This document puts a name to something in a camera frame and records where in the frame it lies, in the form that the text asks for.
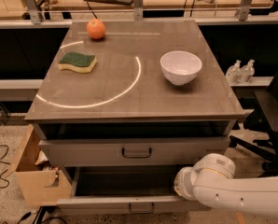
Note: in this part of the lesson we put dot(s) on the cardboard box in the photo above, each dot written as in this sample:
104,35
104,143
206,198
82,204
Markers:
39,186

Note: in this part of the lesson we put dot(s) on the green yellow sponge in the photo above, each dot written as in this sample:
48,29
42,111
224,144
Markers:
77,62

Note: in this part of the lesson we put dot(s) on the grey drawer cabinet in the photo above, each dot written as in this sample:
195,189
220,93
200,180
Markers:
126,96

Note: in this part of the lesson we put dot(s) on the clear bottle right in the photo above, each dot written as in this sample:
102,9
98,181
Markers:
247,72

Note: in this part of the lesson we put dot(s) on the orange fruit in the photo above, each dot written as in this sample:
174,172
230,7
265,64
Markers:
95,29

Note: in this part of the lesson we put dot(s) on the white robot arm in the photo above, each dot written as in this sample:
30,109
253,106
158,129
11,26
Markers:
211,181

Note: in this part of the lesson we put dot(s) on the grey top drawer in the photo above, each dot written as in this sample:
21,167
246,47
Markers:
131,152

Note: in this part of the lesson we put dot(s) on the white bowl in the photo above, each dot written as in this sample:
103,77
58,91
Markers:
180,67

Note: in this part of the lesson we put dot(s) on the black office chair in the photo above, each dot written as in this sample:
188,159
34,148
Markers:
264,118

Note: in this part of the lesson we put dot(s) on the grey drawer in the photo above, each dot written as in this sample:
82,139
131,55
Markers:
131,152
126,190

